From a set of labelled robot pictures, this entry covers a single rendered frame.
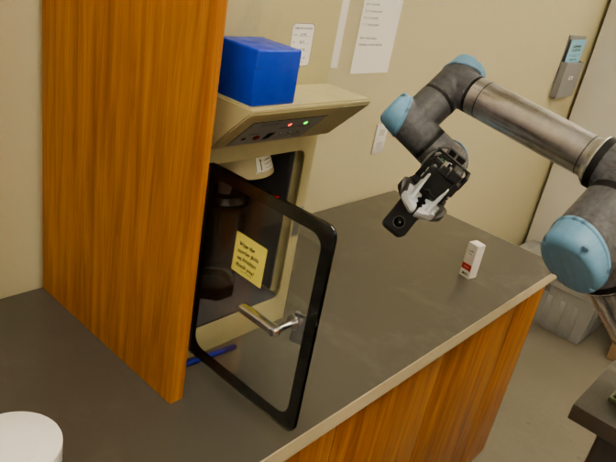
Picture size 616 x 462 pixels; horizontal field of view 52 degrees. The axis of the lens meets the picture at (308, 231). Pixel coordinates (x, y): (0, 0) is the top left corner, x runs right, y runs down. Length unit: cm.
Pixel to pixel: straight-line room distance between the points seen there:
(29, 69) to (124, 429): 73
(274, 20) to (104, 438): 78
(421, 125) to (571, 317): 270
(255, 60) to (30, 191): 68
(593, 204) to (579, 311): 271
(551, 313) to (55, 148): 304
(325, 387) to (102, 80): 74
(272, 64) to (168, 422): 66
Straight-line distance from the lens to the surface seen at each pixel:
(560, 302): 380
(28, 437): 98
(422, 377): 167
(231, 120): 104
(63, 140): 135
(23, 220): 152
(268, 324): 101
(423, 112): 122
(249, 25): 112
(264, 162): 128
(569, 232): 105
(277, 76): 104
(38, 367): 134
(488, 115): 123
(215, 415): 123
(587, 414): 157
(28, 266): 158
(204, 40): 96
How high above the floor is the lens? 176
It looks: 24 degrees down
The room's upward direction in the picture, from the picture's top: 11 degrees clockwise
